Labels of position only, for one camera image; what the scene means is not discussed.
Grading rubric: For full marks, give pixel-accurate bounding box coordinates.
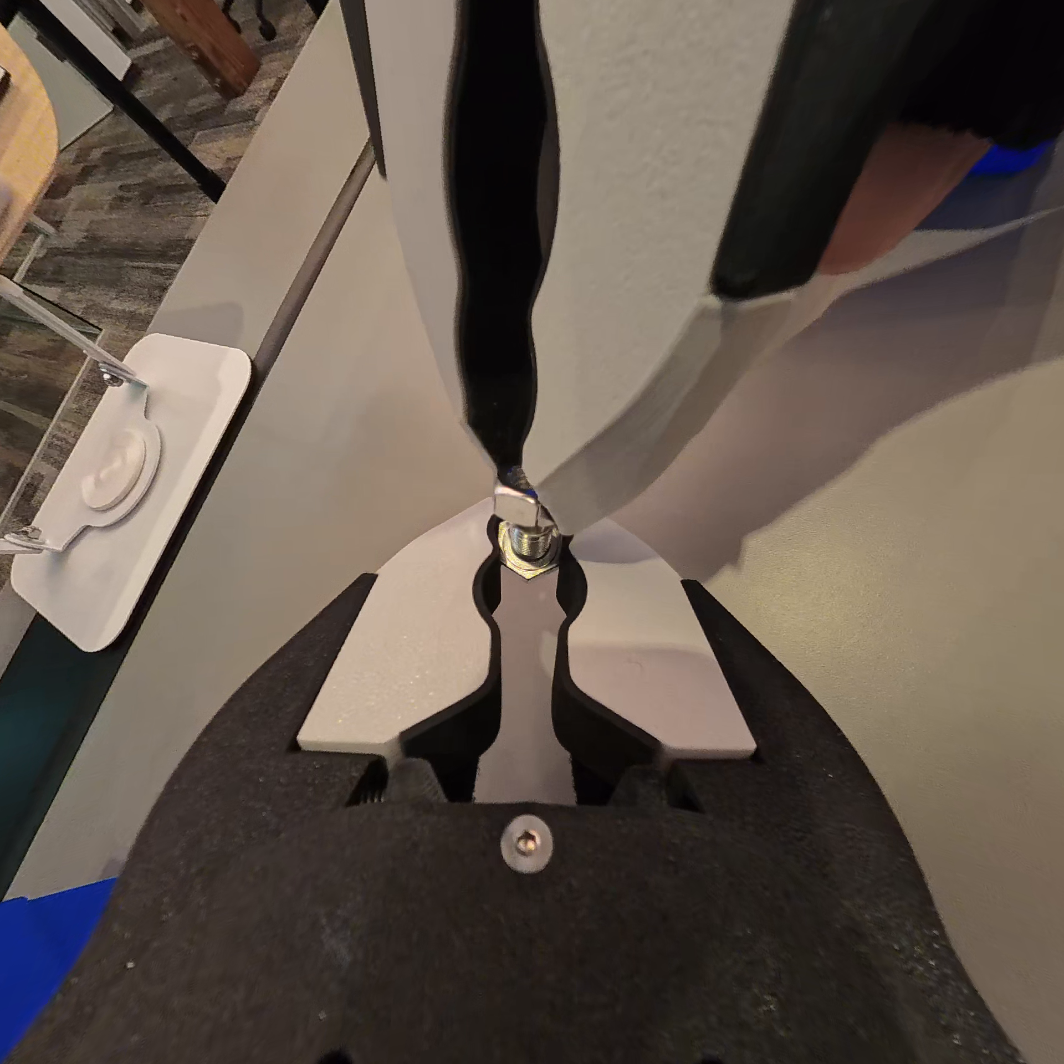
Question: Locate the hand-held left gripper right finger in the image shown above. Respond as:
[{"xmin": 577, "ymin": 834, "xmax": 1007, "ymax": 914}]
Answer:
[{"xmin": 551, "ymin": 532, "xmax": 760, "ymax": 803}]

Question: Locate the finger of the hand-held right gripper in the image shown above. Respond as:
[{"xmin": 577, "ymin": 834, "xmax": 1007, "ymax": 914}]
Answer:
[
  {"xmin": 364, "ymin": 0, "xmax": 502, "ymax": 468},
  {"xmin": 499, "ymin": 0, "xmax": 826, "ymax": 537}
]

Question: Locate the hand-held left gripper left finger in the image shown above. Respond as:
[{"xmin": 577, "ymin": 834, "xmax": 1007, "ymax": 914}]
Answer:
[{"xmin": 293, "ymin": 501, "xmax": 504, "ymax": 803}]

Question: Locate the thick short steel bolt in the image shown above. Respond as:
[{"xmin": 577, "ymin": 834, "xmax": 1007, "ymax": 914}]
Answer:
[{"xmin": 495, "ymin": 519, "xmax": 561, "ymax": 585}]

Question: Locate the steel hex nut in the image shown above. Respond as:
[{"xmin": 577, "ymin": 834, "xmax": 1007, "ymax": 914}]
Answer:
[{"xmin": 490, "ymin": 484, "xmax": 556, "ymax": 537}]

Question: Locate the blue plastic bin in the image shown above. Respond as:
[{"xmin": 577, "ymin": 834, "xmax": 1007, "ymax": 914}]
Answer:
[
  {"xmin": 0, "ymin": 875, "xmax": 119, "ymax": 1044},
  {"xmin": 964, "ymin": 137, "xmax": 1063, "ymax": 182}
]

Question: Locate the person's right hand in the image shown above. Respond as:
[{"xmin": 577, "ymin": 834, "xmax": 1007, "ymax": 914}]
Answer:
[{"xmin": 819, "ymin": 125, "xmax": 992, "ymax": 277}]

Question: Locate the white board stand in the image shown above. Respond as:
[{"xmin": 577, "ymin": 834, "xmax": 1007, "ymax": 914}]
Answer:
[{"xmin": 0, "ymin": 274, "xmax": 253, "ymax": 655}]

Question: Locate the instruction sheet on stand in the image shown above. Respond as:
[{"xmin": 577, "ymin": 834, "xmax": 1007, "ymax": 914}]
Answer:
[{"xmin": 0, "ymin": 25, "xmax": 65, "ymax": 260}]

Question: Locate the wooden post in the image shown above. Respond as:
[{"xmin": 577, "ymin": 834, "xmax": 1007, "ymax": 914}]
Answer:
[{"xmin": 140, "ymin": 0, "xmax": 264, "ymax": 99}]

